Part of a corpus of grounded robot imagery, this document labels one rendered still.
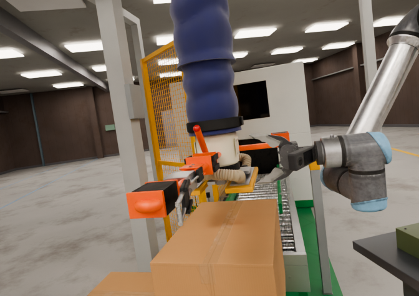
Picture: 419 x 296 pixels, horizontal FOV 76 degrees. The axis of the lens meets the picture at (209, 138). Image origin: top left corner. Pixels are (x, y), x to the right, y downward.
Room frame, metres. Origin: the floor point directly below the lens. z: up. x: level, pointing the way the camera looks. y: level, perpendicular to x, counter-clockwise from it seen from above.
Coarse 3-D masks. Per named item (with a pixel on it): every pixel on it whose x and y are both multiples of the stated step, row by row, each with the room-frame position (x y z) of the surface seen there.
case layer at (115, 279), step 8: (112, 272) 1.56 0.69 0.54; (120, 272) 1.55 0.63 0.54; (128, 272) 1.54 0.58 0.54; (136, 272) 1.53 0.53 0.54; (144, 272) 1.52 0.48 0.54; (104, 280) 1.49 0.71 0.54; (112, 280) 1.48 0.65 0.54; (120, 280) 1.47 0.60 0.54; (128, 280) 1.45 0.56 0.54; (136, 280) 1.44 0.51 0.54; (144, 280) 1.43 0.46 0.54; (152, 280) 1.42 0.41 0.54; (96, 288) 1.42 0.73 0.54; (104, 288) 1.41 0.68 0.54; (112, 288) 1.40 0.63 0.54; (120, 288) 1.39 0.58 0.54; (128, 288) 1.38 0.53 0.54; (136, 288) 1.37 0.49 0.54; (144, 288) 1.36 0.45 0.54; (152, 288) 1.36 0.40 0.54
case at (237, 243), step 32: (192, 224) 1.13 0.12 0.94; (224, 224) 1.08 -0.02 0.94; (256, 224) 1.04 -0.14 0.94; (160, 256) 0.89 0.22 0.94; (192, 256) 0.86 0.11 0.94; (224, 256) 0.83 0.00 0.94; (256, 256) 0.81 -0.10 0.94; (160, 288) 0.85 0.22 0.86; (192, 288) 0.82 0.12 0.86; (224, 288) 0.79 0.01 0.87; (256, 288) 0.76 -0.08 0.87
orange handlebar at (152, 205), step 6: (252, 144) 1.12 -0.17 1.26; (258, 144) 1.10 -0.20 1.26; (264, 144) 1.09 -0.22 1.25; (240, 150) 1.12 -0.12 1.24; (204, 162) 0.82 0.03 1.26; (180, 168) 0.74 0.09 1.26; (186, 168) 0.74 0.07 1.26; (192, 168) 0.73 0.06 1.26; (204, 168) 0.77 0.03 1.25; (180, 180) 0.61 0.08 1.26; (180, 186) 0.57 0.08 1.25; (138, 204) 0.47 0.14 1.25; (144, 204) 0.47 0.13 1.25; (150, 204) 0.47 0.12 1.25; (156, 204) 0.47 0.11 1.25; (162, 204) 0.48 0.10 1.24; (138, 210) 0.47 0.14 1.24; (144, 210) 0.47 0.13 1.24; (150, 210) 0.47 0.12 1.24; (156, 210) 0.47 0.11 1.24
